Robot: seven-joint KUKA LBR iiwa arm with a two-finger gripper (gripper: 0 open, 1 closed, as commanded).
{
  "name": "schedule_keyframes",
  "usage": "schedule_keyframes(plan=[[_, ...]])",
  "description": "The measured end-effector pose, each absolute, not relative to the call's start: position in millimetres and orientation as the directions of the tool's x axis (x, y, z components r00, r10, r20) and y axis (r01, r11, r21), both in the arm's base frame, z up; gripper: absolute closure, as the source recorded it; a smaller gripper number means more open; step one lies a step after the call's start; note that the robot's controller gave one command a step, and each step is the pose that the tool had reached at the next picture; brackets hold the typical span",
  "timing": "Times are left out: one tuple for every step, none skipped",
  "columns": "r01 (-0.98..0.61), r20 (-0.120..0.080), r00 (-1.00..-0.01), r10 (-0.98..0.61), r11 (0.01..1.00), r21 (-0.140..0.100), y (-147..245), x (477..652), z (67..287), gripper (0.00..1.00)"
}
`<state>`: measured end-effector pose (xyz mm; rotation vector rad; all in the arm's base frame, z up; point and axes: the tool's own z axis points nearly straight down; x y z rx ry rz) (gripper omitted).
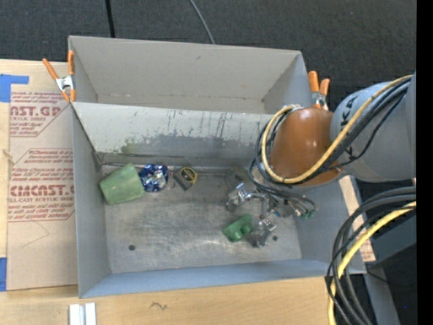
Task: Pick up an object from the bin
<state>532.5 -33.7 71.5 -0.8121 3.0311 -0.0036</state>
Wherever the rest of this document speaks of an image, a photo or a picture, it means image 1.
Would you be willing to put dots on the brown cardboard board red print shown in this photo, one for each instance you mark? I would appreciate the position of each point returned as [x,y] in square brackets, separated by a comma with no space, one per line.
[40,235]

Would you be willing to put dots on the pale green cup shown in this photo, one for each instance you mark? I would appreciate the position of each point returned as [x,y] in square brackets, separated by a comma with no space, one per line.
[121,185]

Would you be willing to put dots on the green toy block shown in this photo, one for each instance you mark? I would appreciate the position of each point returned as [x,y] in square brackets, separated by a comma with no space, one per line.
[237,228]

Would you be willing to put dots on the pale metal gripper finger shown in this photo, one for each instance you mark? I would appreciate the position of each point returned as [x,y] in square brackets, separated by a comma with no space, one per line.
[241,194]
[263,230]

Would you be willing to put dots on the blue foil wrapper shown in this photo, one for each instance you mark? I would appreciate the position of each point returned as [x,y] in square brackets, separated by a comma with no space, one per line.
[154,178]

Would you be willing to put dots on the grey metal bin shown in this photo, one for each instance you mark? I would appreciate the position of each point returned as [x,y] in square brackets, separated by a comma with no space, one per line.
[189,229]

